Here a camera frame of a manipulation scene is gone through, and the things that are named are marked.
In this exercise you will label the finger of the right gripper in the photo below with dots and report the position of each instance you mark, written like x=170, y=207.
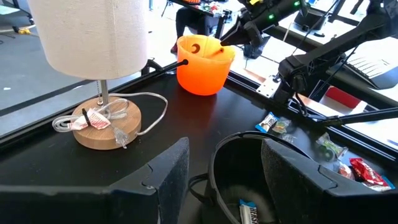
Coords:
x=236, y=38

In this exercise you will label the teal clear candy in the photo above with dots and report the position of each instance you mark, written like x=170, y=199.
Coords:
x=287, y=138

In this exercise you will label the green clear candy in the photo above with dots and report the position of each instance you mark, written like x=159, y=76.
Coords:
x=281, y=126

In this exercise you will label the orange pumpkin bucket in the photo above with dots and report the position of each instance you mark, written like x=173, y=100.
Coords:
x=205, y=74

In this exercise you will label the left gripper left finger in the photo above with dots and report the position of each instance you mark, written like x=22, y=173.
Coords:
x=171, y=174

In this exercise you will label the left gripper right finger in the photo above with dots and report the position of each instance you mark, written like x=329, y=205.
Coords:
x=295, y=186

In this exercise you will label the black pumpkin bucket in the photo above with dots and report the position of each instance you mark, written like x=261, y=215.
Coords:
x=236, y=174

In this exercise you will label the green candy pouch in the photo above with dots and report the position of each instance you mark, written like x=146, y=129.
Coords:
x=329, y=147

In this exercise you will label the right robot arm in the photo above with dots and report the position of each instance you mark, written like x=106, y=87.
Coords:
x=326, y=49

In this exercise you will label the red box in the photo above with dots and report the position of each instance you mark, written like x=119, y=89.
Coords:
x=342, y=97

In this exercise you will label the red candy pack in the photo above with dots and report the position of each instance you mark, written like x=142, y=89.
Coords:
x=367, y=171

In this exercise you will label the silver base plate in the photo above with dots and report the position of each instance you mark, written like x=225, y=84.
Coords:
x=269, y=88

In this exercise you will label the black table mat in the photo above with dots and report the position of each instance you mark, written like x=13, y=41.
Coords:
x=192, y=124

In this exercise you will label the computer keyboard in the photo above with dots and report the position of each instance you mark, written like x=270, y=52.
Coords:
x=367, y=67

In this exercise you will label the clear red candy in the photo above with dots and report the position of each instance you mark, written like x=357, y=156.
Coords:
x=345, y=171

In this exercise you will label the white table lamp wood base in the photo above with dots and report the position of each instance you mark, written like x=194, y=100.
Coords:
x=90, y=37

